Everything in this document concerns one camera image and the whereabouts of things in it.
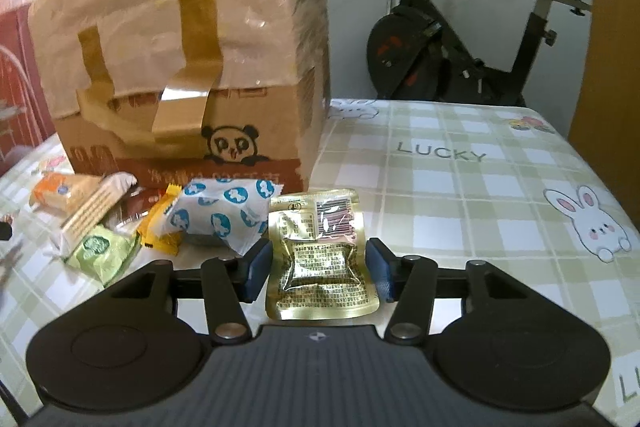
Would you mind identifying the white blue unicorn packet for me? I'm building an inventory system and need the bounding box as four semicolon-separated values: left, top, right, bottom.
164;179;283;256

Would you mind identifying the gold foil snack packet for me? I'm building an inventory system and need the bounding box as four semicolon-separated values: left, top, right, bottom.
266;188;380;321

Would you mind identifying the light green snack packet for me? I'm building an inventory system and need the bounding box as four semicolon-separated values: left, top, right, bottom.
65;225;140;287

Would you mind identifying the yellow snack packet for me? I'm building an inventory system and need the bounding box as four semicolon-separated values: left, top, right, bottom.
137;184;182;256

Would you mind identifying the white wafer packet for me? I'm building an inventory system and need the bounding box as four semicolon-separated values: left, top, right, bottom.
52;172;138;259

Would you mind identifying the orange cracker packet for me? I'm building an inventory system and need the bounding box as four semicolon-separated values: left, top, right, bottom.
29;172;102;215

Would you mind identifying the black exercise bike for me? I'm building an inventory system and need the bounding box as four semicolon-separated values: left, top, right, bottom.
367;0;591;113

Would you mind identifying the brown cardboard box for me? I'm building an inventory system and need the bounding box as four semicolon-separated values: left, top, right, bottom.
28;0;330;192

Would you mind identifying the wooden door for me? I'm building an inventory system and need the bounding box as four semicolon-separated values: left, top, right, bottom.
570;0;639;225

